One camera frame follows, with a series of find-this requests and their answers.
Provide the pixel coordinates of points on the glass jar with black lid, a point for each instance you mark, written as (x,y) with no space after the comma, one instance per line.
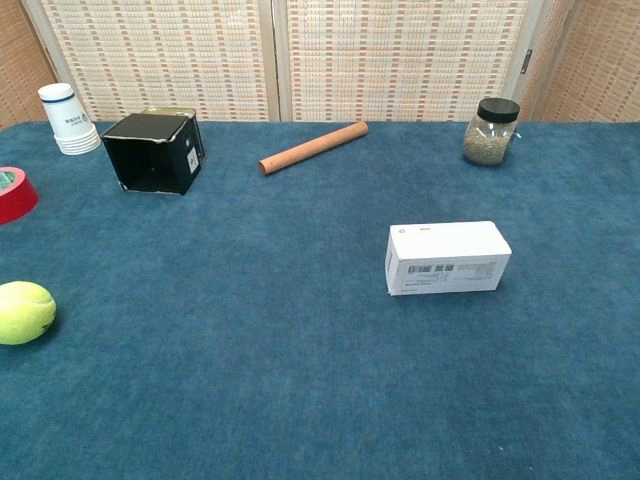
(485,145)

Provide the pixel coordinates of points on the brown wooden cylinder rod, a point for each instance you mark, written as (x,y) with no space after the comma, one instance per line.
(312,149)

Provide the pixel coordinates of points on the white paper cup stack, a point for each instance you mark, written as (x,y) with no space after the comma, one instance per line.
(70,125)

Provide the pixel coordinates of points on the brown woven screen panel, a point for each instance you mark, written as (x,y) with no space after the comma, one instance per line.
(595,60)
(17,60)

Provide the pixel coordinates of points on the yellow tennis ball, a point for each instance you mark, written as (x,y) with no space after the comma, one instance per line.
(25,312)

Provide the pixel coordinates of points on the pale woven screen panel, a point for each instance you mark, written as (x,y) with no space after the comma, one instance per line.
(160,60)
(400,60)

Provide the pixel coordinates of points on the black open cardboard box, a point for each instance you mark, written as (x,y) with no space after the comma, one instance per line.
(150,160)

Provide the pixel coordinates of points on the white labelled carton box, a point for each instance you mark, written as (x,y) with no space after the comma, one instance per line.
(450,245)

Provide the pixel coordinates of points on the black screen hinge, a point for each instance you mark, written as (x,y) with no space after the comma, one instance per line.
(527,61)

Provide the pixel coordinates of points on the red adhesive tape roll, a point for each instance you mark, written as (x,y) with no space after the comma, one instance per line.
(20,200)

